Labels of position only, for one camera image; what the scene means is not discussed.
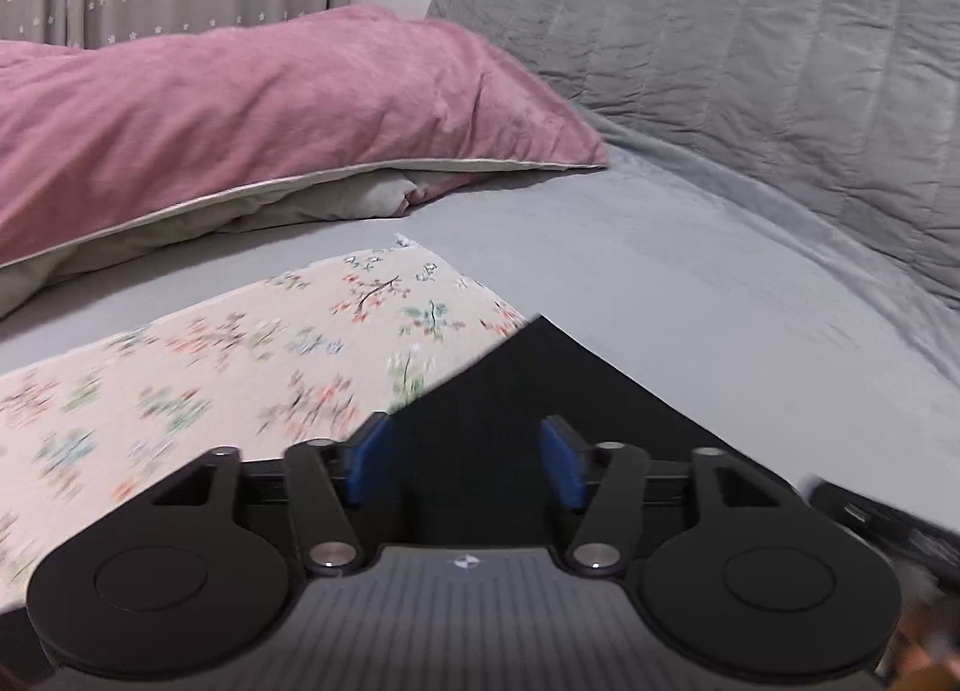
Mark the pink pillow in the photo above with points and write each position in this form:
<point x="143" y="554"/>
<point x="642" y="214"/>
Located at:
<point x="247" y="121"/>

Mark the grey bed sheet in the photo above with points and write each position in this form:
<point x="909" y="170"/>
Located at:
<point x="675" y="271"/>

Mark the grey quilted blanket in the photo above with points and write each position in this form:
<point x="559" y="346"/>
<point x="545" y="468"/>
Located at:
<point x="720" y="68"/>

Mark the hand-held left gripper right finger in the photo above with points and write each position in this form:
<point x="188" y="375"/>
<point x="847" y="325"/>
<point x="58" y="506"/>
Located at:
<point x="561" y="462"/>

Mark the floral printed cloth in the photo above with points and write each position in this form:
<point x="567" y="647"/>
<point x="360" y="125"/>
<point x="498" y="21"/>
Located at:
<point x="225" y="376"/>

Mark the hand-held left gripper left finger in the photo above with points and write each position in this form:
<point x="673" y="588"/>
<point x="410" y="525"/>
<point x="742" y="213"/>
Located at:
<point x="369" y="462"/>

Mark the black pants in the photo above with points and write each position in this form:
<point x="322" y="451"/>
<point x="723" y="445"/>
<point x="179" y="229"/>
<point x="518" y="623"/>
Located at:
<point x="517" y="391"/>

